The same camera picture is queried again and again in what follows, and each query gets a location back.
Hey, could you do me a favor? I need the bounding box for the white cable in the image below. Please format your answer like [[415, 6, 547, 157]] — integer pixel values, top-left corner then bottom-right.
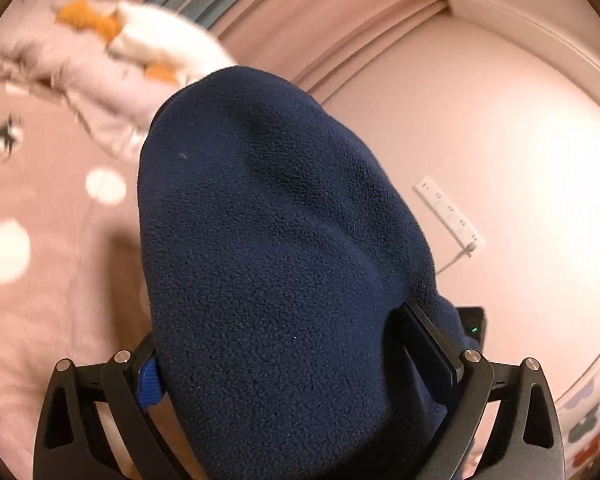
[[432, 242, 476, 278]]

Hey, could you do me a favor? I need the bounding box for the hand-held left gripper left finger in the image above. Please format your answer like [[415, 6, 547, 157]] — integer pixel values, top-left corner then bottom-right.
[[32, 332, 191, 480]]

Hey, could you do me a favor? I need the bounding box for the white power strip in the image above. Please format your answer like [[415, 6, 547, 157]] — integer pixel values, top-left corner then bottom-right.
[[412, 176, 481, 257]]

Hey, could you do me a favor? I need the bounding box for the white and orange plush blanket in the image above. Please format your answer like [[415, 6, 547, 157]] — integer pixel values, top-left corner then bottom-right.
[[52, 0, 238, 86]]

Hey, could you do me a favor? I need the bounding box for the pink curtain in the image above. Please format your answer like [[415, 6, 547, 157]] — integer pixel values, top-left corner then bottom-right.
[[195, 0, 453, 106]]

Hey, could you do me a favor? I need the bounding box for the flower print cloth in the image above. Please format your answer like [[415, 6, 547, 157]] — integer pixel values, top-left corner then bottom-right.
[[555, 345, 600, 480]]

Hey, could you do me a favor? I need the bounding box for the black device with green light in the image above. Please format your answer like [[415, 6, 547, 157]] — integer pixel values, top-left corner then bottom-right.
[[455, 306, 487, 356]]

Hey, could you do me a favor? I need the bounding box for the pink dotted bed sheet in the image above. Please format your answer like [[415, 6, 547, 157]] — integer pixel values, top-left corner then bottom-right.
[[0, 80, 196, 480]]

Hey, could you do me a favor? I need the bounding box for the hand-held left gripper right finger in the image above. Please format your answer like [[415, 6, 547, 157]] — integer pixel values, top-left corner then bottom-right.
[[387, 302, 566, 480]]

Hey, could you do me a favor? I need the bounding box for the pink white orange blanket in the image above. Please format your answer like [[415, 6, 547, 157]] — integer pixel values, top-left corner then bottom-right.
[[0, 0, 181, 163]]

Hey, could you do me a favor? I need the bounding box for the white door frame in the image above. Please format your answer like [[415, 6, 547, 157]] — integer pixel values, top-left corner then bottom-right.
[[432, 0, 600, 86]]

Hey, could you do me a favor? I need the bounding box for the navy fleece garment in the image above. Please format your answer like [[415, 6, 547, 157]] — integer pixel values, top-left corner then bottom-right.
[[137, 65, 481, 480]]

